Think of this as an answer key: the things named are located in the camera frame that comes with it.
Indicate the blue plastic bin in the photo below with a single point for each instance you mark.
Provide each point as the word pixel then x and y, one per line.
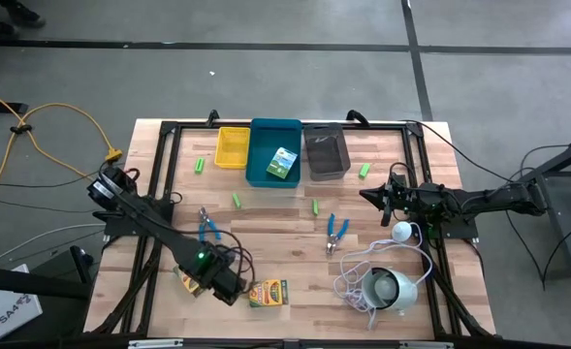
pixel 261 140

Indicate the silver aluminium bracket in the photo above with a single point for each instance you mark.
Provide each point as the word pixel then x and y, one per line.
pixel 154 343
pixel 425 345

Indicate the white cardboard box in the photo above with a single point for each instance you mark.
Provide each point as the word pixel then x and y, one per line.
pixel 4 310

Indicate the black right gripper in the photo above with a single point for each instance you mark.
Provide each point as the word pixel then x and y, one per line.
pixel 401 199

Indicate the black aluminium table frame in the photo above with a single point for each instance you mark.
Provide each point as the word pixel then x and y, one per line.
pixel 382 125

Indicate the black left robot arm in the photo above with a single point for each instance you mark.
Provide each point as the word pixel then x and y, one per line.
pixel 159 228

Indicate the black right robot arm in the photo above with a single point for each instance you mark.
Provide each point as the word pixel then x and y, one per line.
pixel 484 199

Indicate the white dome security camera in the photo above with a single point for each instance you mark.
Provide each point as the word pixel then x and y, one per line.
pixel 396 291

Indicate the black clamp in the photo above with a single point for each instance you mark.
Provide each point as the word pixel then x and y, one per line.
pixel 212 117
pixel 358 116

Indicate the black stand beam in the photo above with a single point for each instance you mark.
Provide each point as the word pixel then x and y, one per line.
pixel 23 283

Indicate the green eraser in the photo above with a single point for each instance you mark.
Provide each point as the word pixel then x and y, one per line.
pixel 199 166
pixel 237 201
pixel 315 207
pixel 364 170

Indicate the white round puck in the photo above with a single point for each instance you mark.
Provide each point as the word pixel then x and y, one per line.
pixel 402 232

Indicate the yellow mesh basket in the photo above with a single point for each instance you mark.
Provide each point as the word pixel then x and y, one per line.
pixel 232 148

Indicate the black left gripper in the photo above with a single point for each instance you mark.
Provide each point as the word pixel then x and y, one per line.
pixel 227 281

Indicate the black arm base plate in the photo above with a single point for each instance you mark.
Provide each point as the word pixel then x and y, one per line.
pixel 454 231
pixel 120 229

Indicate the grey plastic bin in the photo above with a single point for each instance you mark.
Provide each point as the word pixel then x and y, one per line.
pixel 326 155

